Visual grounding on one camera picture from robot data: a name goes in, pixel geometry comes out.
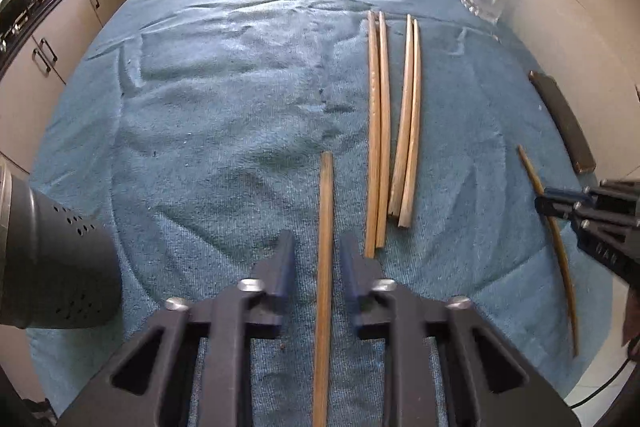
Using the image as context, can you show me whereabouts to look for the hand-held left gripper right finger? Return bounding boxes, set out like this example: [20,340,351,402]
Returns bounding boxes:
[340,229,581,427]

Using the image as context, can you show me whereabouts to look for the dark grey perforated utensil holder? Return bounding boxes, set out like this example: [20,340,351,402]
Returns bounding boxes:
[0,159,123,330]

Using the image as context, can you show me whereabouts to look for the phone in black case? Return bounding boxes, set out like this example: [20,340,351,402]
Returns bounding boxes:
[529,71,597,175]

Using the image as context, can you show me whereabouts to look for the black gas stove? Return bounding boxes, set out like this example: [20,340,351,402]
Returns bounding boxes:
[0,2,41,52]

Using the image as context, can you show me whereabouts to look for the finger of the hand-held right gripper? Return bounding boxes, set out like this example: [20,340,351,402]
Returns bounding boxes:
[544,186,602,204]
[535,198,584,224]

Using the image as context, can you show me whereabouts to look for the blue towel table cover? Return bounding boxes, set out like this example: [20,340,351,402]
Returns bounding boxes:
[27,0,613,427]

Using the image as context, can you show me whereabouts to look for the long wooden chopstick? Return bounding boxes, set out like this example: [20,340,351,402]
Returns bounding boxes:
[516,145,580,357]
[364,10,382,259]
[312,151,335,427]
[397,20,423,229]

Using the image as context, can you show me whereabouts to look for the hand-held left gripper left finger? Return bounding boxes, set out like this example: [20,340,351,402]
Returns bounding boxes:
[57,229,296,427]

